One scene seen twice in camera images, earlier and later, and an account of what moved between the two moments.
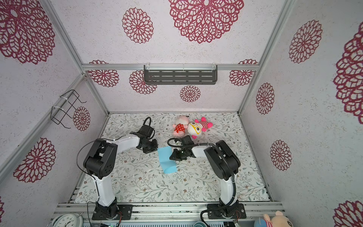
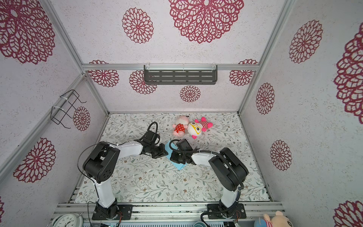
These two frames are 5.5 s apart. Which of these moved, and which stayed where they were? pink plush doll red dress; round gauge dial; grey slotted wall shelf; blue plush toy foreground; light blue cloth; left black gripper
Moved: left black gripper; light blue cloth
Stayed: blue plush toy foreground; grey slotted wall shelf; pink plush doll red dress; round gauge dial
